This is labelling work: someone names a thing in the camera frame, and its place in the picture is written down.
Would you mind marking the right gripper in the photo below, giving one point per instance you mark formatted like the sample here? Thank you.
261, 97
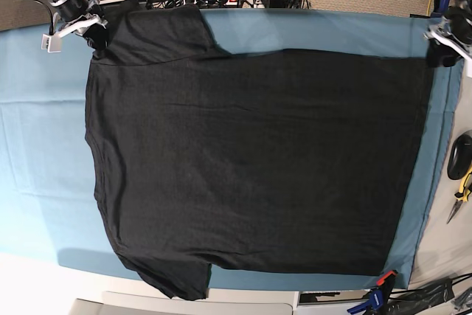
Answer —
84, 18

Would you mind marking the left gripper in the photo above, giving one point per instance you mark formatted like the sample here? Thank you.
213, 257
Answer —
450, 39

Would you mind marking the black T-shirt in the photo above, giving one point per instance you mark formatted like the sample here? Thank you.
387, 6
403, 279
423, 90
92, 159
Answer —
295, 161

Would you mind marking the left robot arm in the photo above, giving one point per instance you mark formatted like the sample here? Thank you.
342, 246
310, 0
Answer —
450, 40

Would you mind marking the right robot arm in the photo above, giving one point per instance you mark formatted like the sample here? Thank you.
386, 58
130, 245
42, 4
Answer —
84, 18

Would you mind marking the black computer mouse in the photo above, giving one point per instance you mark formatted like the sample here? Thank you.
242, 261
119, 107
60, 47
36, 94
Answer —
460, 157

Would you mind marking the blue table cloth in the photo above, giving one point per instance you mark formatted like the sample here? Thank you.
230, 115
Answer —
48, 211

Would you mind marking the blue orange clamp bottom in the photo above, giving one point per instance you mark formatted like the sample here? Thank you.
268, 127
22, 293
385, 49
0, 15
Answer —
378, 297

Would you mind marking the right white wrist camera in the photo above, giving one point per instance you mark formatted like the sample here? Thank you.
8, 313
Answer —
51, 43

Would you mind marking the yellow handled pliers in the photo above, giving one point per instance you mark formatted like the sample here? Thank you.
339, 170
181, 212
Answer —
462, 195

